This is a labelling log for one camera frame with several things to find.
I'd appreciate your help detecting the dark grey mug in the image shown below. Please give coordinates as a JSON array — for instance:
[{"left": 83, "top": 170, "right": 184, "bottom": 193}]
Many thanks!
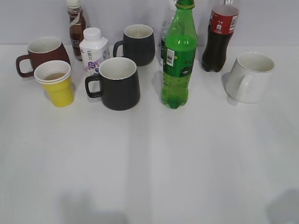
[
  {"left": 85, "top": 57, "right": 141, "bottom": 111},
  {"left": 113, "top": 24, "right": 156, "bottom": 66}
]

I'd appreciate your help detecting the dark cola bottle red label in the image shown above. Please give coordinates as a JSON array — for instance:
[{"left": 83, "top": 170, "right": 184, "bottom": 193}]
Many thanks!
[{"left": 201, "top": 0, "right": 239, "bottom": 72}]

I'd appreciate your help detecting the brown coffee drink bottle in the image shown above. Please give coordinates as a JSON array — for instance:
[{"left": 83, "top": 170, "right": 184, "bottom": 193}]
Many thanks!
[{"left": 66, "top": 0, "right": 87, "bottom": 61}]

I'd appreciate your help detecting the yellow paper cup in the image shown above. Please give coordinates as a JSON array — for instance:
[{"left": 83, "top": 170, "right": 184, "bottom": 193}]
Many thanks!
[{"left": 34, "top": 60, "right": 74, "bottom": 107}]

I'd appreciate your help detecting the brown ceramic mug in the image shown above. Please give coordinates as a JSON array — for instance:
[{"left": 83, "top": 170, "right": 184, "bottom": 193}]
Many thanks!
[{"left": 15, "top": 36, "right": 71, "bottom": 78}]

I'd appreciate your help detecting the white ceramic mug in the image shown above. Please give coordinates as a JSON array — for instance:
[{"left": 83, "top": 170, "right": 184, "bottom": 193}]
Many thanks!
[{"left": 225, "top": 52, "right": 275, "bottom": 104}]

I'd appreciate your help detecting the dark grey mug rear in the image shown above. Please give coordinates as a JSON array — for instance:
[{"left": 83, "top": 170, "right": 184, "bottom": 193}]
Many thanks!
[{"left": 113, "top": 24, "right": 156, "bottom": 66}]

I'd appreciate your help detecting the green plastic soda bottle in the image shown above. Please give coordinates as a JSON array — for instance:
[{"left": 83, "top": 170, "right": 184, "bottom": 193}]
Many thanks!
[{"left": 161, "top": 0, "right": 198, "bottom": 109}]

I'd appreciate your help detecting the clear water bottle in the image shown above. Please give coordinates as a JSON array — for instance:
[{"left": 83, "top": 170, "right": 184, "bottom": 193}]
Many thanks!
[{"left": 160, "top": 0, "right": 177, "bottom": 66}]

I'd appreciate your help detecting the dark grey mug front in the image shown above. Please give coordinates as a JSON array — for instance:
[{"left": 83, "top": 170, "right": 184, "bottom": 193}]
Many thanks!
[{"left": 85, "top": 57, "right": 141, "bottom": 111}]

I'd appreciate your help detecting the white milk carton bottle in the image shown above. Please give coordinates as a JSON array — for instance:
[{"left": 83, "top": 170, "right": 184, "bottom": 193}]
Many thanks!
[{"left": 79, "top": 28, "right": 110, "bottom": 76}]

